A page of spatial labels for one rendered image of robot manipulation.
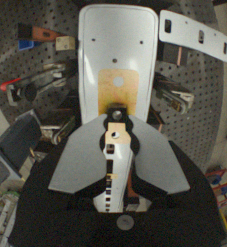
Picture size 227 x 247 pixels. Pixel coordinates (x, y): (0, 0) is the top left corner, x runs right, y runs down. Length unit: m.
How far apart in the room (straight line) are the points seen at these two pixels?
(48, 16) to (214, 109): 1.18
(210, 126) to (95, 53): 0.96
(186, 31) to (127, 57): 0.20
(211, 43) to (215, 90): 0.52
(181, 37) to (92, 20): 0.26
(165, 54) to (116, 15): 0.18
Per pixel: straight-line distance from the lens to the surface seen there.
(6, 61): 0.95
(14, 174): 0.71
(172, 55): 0.43
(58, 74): 0.33
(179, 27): 0.43
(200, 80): 0.86
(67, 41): 0.32
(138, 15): 0.39
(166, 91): 0.38
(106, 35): 0.37
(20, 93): 0.22
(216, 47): 0.51
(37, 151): 0.43
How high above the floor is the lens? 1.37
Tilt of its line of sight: 59 degrees down
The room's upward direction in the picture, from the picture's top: 179 degrees counter-clockwise
